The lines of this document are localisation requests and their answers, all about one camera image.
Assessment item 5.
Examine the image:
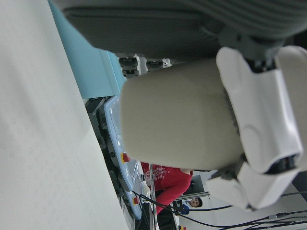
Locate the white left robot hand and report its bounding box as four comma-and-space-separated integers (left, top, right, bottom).
51, 0, 307, 211

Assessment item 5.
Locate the person with glasses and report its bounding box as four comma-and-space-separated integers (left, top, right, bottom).
183, 197, 203, 216

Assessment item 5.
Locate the person in red shirt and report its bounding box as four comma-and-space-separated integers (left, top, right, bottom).
140, 161, 194, 216

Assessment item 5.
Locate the teach pendant with red button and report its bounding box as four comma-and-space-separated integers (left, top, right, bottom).
103, 95, 132, 192

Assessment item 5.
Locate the grey blue teach pendant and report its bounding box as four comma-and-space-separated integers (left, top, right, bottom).
124, 189, 142, 220

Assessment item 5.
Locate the light blue plastic bin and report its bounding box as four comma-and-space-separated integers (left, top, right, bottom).
47, 0, 128, 99

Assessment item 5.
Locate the black cable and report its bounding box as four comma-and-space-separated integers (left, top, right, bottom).
178, 212, 307, 228
131, 190, 233, 212

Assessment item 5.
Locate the white aluminium profile post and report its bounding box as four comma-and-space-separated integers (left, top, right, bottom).
147, 162, 160, 230

